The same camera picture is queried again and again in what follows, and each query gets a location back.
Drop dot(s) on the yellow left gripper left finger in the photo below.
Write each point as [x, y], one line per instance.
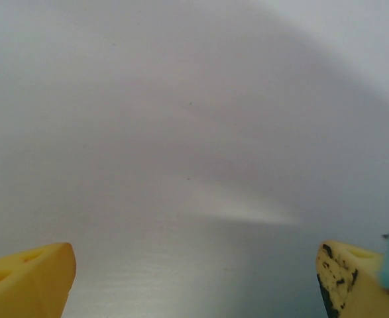
[25, 285]

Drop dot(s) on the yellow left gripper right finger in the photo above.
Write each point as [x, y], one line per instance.
[356, 291]

